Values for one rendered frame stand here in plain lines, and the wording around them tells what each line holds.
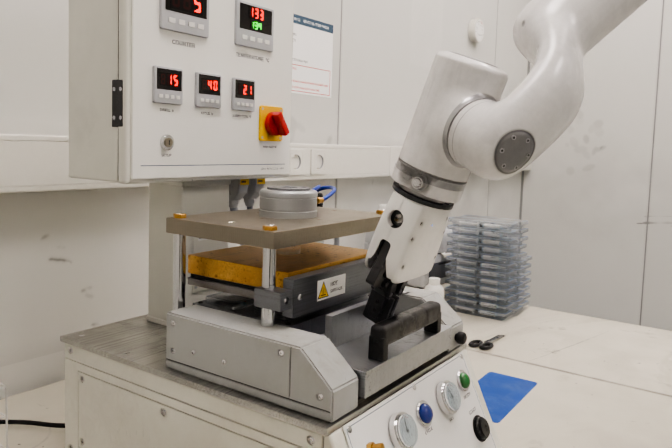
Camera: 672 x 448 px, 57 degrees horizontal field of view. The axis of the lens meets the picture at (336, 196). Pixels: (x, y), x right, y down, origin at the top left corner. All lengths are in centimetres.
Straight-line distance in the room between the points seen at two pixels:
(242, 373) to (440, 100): 37
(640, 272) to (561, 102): 263
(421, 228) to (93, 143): 45
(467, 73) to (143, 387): 54
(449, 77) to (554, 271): 271
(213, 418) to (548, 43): 55
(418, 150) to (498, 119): 11
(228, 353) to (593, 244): 270
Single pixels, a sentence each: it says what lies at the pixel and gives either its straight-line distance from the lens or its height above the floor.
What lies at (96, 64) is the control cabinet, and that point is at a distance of 88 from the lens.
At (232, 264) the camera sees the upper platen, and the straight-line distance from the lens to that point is 79.
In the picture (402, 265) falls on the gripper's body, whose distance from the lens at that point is 71.
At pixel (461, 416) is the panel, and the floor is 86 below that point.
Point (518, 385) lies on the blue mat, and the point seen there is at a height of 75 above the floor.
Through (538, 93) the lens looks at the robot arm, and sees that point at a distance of 64.
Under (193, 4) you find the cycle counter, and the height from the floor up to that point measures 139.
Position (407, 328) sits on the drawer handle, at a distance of 75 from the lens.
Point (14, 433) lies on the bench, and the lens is 114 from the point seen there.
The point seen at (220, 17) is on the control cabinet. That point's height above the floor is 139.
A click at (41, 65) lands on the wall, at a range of 126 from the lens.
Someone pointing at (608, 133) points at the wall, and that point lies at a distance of 324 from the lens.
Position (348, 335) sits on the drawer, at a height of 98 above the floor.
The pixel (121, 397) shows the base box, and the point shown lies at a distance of 89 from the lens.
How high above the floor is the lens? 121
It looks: 5 degrees down
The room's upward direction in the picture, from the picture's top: 2 degrees clockwise
